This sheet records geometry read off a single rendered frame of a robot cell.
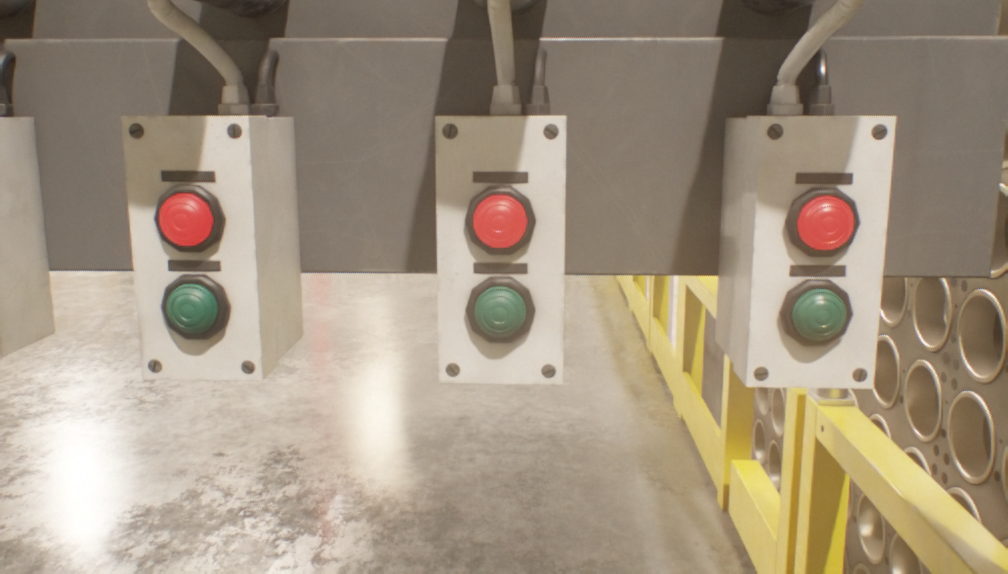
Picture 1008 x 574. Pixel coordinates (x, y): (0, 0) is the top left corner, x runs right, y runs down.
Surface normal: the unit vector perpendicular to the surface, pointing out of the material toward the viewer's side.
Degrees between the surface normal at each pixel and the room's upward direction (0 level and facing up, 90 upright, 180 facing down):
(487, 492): 0
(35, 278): 90
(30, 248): 90
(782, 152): 90
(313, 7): 90
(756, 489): 0
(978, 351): 52
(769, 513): 0
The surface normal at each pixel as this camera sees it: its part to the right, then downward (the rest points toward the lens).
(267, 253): 1.00, 0.00
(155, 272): -0.04, 0.18
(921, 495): 0.00, -0.98
